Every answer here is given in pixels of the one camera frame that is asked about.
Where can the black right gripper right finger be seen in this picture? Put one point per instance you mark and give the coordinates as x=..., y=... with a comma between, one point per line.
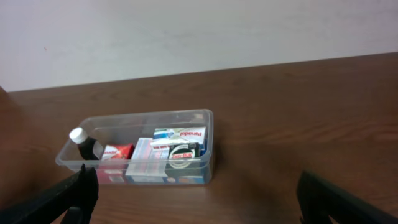
x=322, y=202

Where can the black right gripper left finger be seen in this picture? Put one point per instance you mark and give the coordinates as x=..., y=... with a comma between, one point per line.
x=75, y=198

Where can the red Panadol ActiFast box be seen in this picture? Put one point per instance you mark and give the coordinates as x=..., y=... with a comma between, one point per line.
x=111, y=169

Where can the dark bottle white cap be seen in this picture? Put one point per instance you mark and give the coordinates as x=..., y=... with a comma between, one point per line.
x=89, y=147

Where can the white blue medicine box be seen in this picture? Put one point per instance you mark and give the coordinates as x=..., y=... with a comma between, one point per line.
x=148, y=167

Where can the clear plastic container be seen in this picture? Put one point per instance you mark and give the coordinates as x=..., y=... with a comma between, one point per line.
x=129, y=128

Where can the dark green Zam-Buk box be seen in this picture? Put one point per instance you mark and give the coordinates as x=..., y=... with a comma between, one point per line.
x=181, y=162

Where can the white blue Panadol box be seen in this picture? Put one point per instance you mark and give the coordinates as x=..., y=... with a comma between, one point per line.
x=165, y=137

